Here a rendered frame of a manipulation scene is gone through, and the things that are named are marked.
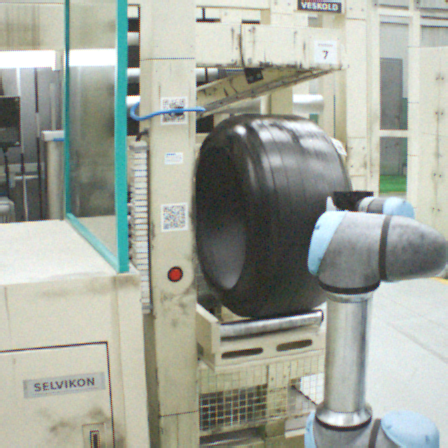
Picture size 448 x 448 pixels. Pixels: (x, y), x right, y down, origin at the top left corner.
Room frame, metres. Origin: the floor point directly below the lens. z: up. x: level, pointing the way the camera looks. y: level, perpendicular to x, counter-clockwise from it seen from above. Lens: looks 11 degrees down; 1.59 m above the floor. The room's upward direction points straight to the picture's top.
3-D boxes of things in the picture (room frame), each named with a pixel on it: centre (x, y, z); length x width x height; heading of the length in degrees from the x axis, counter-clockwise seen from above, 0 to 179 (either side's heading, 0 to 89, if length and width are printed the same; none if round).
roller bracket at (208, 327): (2.10, 0.09, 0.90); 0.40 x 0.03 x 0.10; 22
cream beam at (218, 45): (2.49, -0.08, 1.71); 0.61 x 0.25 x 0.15; 112
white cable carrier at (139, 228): (1.99, 0.22, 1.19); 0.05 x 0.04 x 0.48; 22
